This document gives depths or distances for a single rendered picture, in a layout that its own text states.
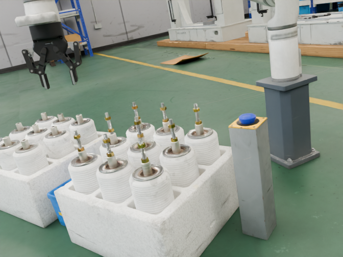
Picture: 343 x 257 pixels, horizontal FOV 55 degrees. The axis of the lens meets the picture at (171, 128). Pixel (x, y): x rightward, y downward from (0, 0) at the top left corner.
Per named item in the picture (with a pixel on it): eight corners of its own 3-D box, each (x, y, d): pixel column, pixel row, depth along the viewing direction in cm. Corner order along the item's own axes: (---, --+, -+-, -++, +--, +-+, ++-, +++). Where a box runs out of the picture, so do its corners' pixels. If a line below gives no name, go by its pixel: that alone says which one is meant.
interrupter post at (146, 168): (142, 173, 78) (139, 160, 77) (152, 170, 79) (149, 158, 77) (144, 177, 76) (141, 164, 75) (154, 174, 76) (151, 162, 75)
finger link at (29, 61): (28, 47, 82) (40, 69, 84) (21, 50, 82) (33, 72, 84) (24, 48, 79) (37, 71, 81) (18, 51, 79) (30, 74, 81)
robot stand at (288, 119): (291, 144, 133) (286, 71, 122) (320, 155, 120) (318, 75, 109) (262, 156, 128) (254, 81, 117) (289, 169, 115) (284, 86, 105)
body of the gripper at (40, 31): (65, 18, 83) (74, 55, 86) (30, 23, 82) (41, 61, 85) (58, 18, 76) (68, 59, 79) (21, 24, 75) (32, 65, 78)
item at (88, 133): (94, 156, 140) (82, 117, 134) (109, 159, 134) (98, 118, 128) (76, 167, 133) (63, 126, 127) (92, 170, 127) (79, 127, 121)
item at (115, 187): (132, 239, 84) (115, 177, 78) (104, 231, 89) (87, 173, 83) (153, 216, 92) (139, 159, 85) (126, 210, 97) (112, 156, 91)
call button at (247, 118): (243, 120, 81) (242, 112, 81) (259, 121, 79) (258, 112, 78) (236, 126, 78) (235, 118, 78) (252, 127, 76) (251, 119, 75)
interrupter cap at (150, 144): (159, 148, 90) (158, 146, 90) (132, 156, 89) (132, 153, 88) (152, 139, 97) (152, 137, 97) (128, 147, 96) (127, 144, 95)
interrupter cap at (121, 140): (98, 145, 101) (97, 143, 101) (119, 136, 105) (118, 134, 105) (109, 151, 95) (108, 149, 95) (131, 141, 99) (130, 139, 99)
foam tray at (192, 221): (151, 178, 127) (142, 136, 121) (245, 198, 104) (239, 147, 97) (71, 242, 99) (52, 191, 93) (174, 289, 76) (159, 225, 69)
